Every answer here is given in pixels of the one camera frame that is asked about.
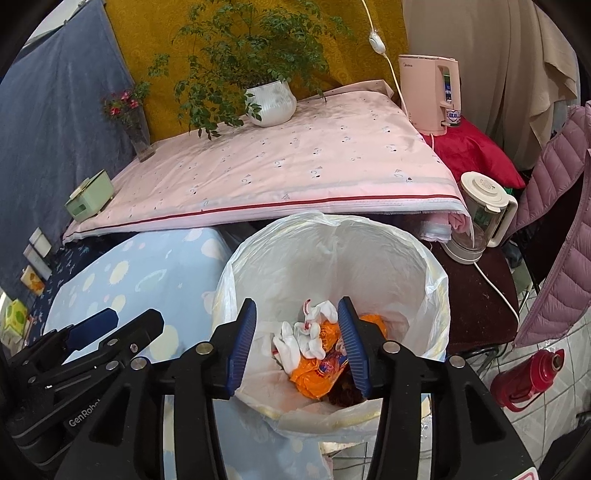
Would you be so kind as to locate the yellow printed canister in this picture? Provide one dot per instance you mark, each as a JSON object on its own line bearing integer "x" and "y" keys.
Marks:
{"x": 33, "y": 281}

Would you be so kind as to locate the red cushion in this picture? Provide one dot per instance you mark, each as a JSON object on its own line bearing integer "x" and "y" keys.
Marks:
{"x": 471, "y": 152}

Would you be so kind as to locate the dark maroon stool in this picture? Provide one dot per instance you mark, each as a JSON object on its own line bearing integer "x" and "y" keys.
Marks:
{"x": 480, "y": 304}

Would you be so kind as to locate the glass vase with pink flowers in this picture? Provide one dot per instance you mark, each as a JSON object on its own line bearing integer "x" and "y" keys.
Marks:
{"x": 141, "y": 138}

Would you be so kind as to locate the bin with white plastic liner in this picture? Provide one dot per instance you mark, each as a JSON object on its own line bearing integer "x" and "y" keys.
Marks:
{"x": 323, "y": 258}

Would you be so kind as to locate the white glass kettle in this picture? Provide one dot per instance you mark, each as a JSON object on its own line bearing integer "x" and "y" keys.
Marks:
{"x": 480, "y": 207}

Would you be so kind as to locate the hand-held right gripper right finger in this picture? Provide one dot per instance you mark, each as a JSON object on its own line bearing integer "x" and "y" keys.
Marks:
{"x": 353, "y": 346}

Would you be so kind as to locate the pink cloth with red stripe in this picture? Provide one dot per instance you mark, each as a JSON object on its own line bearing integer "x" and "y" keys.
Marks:
{"x": 277, "y": 161}

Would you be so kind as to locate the orange plastic bag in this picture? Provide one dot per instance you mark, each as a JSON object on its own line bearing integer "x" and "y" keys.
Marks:
{"x": 314, "y": 376}

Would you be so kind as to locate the white tissue with red marks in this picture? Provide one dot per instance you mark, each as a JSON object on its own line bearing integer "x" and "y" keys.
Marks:
{"x": 291, "y": 346}

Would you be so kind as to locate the mustard yellow curtain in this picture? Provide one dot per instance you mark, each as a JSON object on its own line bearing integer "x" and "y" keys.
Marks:
{"x": 138, "y": 46}

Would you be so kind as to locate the pale pink white canister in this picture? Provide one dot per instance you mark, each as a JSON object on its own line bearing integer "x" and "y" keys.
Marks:
{"x": 36, "y": 261}

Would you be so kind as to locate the light green tissue box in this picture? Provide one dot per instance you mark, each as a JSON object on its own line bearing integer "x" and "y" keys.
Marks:
{"x": 87, "y": 198}

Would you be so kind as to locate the green plant in white pot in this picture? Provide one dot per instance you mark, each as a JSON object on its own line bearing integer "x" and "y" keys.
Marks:
{"x": 270, "y": 104}

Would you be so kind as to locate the navy printed cloth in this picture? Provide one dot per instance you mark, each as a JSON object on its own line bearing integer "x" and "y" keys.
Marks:
{"x": 64, "y": 272}

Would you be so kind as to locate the mauve puffer jacket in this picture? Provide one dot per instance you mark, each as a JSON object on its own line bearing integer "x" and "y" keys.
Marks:
{"x": 563, "y": 221}

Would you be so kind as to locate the beige curtain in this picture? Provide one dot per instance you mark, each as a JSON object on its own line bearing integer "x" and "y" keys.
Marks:
{"x": 485, "y": 69}

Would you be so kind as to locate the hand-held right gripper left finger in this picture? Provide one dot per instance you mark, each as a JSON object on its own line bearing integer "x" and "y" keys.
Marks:
{"x": 242, "y": 344}

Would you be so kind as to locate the white canister with dark base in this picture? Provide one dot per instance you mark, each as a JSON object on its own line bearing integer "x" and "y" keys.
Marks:
{"x": 41, "y": 242}

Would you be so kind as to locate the red thermos flask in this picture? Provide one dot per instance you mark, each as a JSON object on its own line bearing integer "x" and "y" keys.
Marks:
{"x": 526, "y": 381}

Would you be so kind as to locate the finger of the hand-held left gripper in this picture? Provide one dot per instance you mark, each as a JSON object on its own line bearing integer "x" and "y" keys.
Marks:
{"x": 92, "y": 325}
{"x": 134, "y": 330}

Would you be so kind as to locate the green tissue pack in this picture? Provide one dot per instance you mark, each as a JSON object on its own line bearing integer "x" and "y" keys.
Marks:
{"x": 14, "y": 321}

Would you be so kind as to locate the light blue dotted tablecloth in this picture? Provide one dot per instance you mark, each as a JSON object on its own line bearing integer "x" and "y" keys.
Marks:
{"x": 161, "y": 267}

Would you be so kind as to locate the blue-grey cloth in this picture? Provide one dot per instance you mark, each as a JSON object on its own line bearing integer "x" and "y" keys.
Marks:
{"x": 55, "y": 115}

